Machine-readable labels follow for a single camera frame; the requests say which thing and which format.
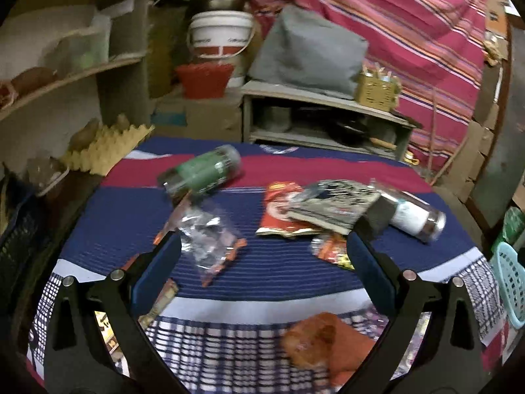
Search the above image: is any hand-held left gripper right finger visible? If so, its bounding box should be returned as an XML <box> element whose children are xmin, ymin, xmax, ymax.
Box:
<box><xmin>346</xmin><ymin>230</ymin><xmax>485</xmax><ymax>394</ymax></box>

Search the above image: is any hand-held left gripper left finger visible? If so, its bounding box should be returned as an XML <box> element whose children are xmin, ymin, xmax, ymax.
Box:
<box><xmin>44</xmin><ymin>232</ymin><xmax>190</xmax><ymax>394</ymax></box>

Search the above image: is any orange snack wrapper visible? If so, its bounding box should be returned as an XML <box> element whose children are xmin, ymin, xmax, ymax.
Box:
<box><xmin>309</xmin><ymin>232</ymin><xmax>356</xmax><ymax>271</ymax></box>

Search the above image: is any clear plastic bag orange strip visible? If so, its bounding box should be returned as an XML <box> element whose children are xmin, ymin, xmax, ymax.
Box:
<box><xmin>153</xmin><ymin>196</ymin><xmax>247</xmax><ymax>288</ymax></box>

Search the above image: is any black and white patterned packet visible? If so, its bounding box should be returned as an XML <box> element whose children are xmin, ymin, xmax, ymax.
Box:
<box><xmin>284</xmin><ymin>178</ymin><xmax>382</xmax><ymax>235</ymax></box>

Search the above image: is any red snack packet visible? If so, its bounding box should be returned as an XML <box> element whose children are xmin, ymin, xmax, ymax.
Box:
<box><xmin>256</xmin><ymin>181</ymin><xmax>326</xmax><ymax>239</ymax></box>

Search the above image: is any light blue plastic basket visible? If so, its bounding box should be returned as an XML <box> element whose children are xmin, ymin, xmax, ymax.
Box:
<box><xmin>490</xmin><ymin>241</ymin><xmax>525</xmax><ymax>331</ymax></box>

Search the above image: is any yellow printed box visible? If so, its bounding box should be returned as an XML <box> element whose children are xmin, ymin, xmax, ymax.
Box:
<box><xmin>94</xmin><ymin>278</ymin><xmax>180</xmax><ymax>356</ymax></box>

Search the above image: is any white label jar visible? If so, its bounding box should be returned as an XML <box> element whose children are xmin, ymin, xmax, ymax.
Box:
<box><xmin>369</xmin><ymin>178</ymin><xmax>447</xmax><ymax>244</ymax></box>

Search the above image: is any green label jar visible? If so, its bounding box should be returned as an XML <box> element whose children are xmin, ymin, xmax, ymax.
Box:
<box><xmin>157</xmin><ymin>143</ymin><xmax>244</xmax><ymax>204</ymax></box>

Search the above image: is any yellow egg tray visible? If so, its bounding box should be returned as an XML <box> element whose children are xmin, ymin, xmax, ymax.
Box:
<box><xmin>61</xmin><ymin>124</ymin><xmax>155</xmax><ymax>177</ymax></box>

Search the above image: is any thick wooden stick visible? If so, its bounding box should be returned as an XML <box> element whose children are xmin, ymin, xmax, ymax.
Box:
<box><xmin>434</xmin><ymin>131</ymin><xmax>473</xmax><ymax>182</ymax></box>

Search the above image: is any dark blue plastic crate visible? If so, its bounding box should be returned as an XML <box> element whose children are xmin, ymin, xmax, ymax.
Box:
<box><xmin>0</xmin><ymin>189</ymin><xmax>47</xmax><ymax>264</ymax></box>

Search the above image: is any green plastic bag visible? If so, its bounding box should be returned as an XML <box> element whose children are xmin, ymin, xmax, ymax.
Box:
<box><xmin>502</xmin><ymin>207</ymin><xmax>525</xmax><ymax>251</ymax></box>

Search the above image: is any thin wooden stick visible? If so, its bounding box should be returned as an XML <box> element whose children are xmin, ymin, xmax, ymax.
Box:
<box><xmin>426</xmin><ymin>90</ymin><xmax>440</xmax><ymax>173</ymax></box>

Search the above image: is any large potato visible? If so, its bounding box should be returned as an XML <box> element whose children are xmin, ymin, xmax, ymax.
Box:
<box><xmin>67</xmin><ymin>118</ymin><xmax>101</xmax><ymax>151</ymax></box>

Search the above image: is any brown cardboard box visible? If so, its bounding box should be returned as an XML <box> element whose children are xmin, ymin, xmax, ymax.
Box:
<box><xmin>153</xmin><ymin>94</ymin><xmax>243</xmax><ymax>142</ymax></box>

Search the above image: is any yellow utensil holder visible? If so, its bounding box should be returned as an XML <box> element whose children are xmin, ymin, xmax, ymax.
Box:
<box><xmin>354</xmin><ymin>70</ymin><xmax>401</xmax><ymax>113</ymax></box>

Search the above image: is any small metal pot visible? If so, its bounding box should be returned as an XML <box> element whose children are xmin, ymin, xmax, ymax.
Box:
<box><xmin>262</xmin><ymin>107</ymin><xmax>293</xmax><ymax>132</ymax></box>

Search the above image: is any grey door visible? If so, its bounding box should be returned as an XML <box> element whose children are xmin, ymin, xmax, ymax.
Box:
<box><xmin>468</xmin><ymin>4</ymin><xmax>525</xmax><ymax>231</ymax></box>

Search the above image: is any grey low cabinet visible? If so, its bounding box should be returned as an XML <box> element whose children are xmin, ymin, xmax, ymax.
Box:
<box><xmin>240</xmin><ymin>80</ymin><xmax>423</xmax><ymax>161</ymax></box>

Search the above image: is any red woven basket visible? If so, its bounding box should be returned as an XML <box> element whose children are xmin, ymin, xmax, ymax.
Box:
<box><xmin>175</xmin><ymin>63</ymin><xmax>234</xmax><ymax>99</ymax></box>

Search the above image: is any cooking oil bottle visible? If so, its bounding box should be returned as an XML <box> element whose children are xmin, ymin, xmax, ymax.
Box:
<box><xmin>148</xmin><ymin>4</ymin><xmax>185</xmax><ymax>99</ymax></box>

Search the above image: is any wooden shelf unit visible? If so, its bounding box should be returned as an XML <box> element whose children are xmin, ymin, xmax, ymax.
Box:
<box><xmin>0</xmin><ymin>0</ymin><xmax>153</xmax><ymax>230</ymax></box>

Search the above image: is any sweet potato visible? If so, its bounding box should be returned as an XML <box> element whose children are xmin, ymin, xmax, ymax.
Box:
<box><xmin>10</xmin><ymin>67</ymin><xmax>58</xmax><ymax>91</ymax></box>

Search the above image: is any grey cushion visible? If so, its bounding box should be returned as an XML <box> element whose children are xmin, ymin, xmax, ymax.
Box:
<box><xmin>248</xmin><ymin>4</ymin><xmax>370</xmax><ymax>100</ymax></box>

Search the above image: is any clear plastic container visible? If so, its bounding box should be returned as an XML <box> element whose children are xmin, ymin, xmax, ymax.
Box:
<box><xmin>53</xmin><ymin>14</ymin><xmax>112</xmax><ymax>75</ymax></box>

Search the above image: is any white bucket red label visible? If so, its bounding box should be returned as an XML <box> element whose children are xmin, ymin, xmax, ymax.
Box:
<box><xmin>186</xmin><ymin>10</ymin><xmax>256</xmax><ymax>58</ymax></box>

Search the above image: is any red striped hanging cloth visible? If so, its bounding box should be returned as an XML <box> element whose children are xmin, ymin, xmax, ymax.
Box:
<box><xmin>238</xmin><ymin>0</ymin><xmax>490</xmax><ymax>174</ymax></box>

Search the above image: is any black pan wooden handle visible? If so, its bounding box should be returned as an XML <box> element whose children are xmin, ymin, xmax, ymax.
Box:
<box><xmin>328</xmin><ymin>119</ymin><xmax>397</xmax><ymax>151</ymax></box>

